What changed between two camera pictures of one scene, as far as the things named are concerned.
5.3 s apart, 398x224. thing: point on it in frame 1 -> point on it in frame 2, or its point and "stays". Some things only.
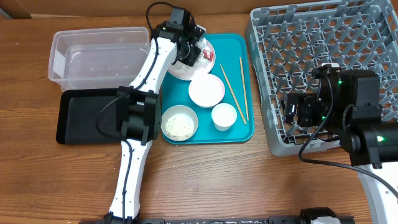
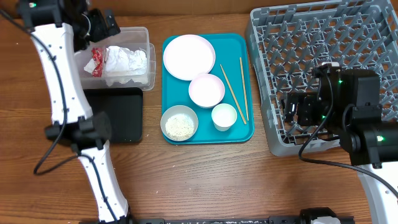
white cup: (224, 116) stays
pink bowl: (206, 91) stays
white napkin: (183, 70) -> (122, 65)
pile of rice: (180, 127) stays
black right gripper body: (294, 109) stays
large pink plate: (203, 65) stays
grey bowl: (179, 123) stays
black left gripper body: (193, 51) -> (95, 27)
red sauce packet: (208, 55) -> (97, 55)
